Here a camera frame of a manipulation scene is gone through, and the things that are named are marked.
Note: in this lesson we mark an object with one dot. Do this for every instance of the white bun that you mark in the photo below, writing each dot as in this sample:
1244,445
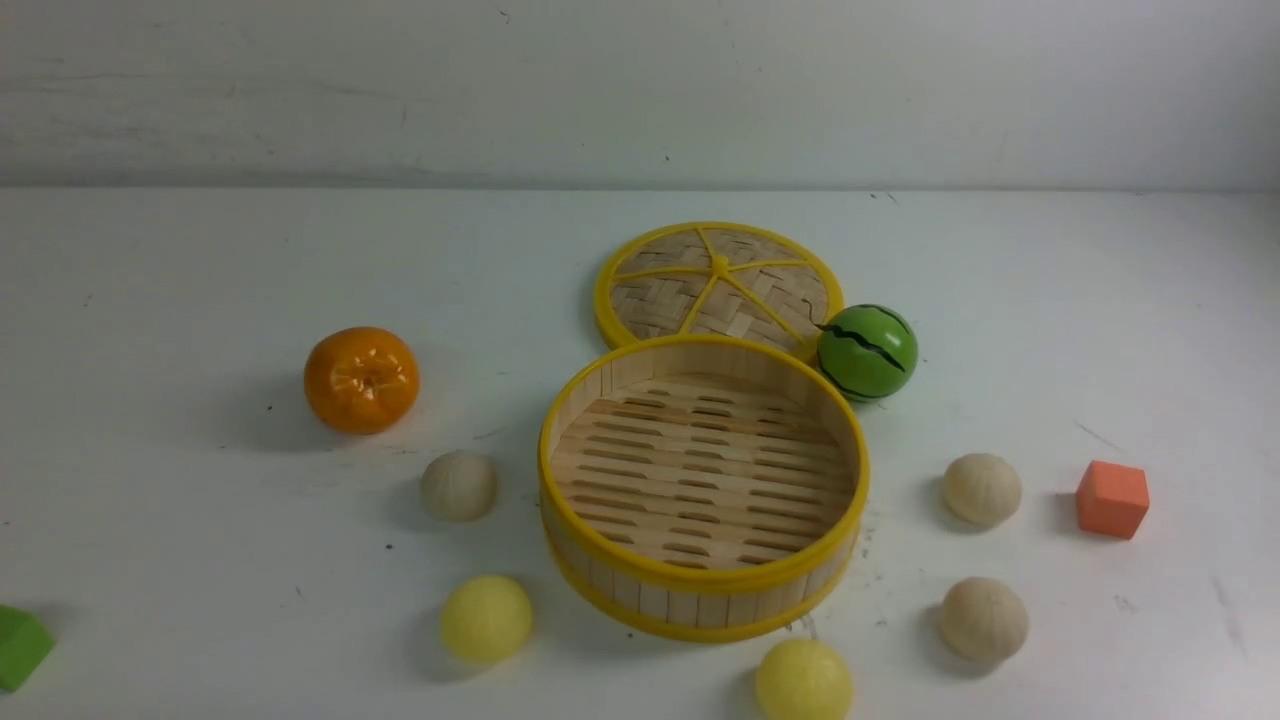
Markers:
983,620
982,489
459,486

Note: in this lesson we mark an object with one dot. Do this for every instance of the yellow bun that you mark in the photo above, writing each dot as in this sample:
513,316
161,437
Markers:
803,679
486,620

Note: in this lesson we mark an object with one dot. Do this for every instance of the yellow bun bottom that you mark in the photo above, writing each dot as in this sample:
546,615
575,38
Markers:
803,679

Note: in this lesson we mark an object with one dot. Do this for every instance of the woven bamboo steamer lid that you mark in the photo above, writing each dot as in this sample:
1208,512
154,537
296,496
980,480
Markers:
727,279

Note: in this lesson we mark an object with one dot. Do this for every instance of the bamboo steamer tray yellow rim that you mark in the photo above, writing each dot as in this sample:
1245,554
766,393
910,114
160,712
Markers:
702,488

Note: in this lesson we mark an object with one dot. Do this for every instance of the green toy watermelon ball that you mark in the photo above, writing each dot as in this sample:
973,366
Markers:
867,351

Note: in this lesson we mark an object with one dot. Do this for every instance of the orange toy tangerine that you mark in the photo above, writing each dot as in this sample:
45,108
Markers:
361,381

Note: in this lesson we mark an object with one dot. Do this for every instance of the orange cube block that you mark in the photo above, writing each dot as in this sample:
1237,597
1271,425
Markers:
1112,500

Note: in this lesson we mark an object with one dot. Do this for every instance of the green block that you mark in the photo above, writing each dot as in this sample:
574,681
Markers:
25,642

